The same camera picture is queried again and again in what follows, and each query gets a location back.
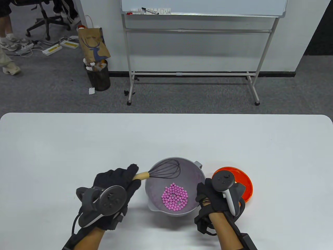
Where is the person's right hand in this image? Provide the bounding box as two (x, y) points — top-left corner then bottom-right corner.
(195, 178), (246, 235)

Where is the person's left hand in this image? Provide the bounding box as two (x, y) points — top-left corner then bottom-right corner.
(78, 164), (142, 231)

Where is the black whisk with wooden handle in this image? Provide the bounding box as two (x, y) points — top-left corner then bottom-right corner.
(133, 160), (181, 181)

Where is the grey plastic salad bowl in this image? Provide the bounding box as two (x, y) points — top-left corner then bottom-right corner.
(145, 157), (205, 216)

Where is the pile of pink plastic beads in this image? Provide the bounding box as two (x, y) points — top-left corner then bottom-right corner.
(161, 183), (188, 211)

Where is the orange plastic bowl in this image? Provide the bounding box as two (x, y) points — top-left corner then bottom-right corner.
(213, 167), (253, 202)

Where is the person's right forearm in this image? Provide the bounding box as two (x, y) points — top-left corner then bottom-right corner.
(209, 212), (248, 250)

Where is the person's left forearm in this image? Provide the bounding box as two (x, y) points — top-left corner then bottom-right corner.
(75, 226), (106, 250)

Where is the grey black hand controller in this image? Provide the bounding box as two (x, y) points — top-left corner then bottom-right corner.
(211, 171), (246, 217)
(76, 185), (127, 227)

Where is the black mesh waste bin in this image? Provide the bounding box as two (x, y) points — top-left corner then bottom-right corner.
(84, 59), (111, 91)

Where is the pile of discarded bottles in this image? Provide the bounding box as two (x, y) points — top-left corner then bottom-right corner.
(83, 59), (108, 72)

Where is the brown paper bag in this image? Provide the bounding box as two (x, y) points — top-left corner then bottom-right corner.
(78, 15), (111, 62)

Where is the white yellow power strip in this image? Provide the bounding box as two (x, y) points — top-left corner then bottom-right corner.
(42, 44), (62, 56)
(60, 36), (80, 49)

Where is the black office chair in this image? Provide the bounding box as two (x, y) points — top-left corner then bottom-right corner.
(26, 0), (71, 41)

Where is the whiteboard on metal stand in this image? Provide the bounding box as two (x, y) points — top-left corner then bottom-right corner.
(120, 0), (289, 106)

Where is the black wrist camera unit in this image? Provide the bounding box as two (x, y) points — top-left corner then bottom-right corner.
(234, 226), (259, 250)
(62, 233), (81, 250)

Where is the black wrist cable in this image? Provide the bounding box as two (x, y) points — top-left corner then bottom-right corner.
(71, 213), (84, 235)

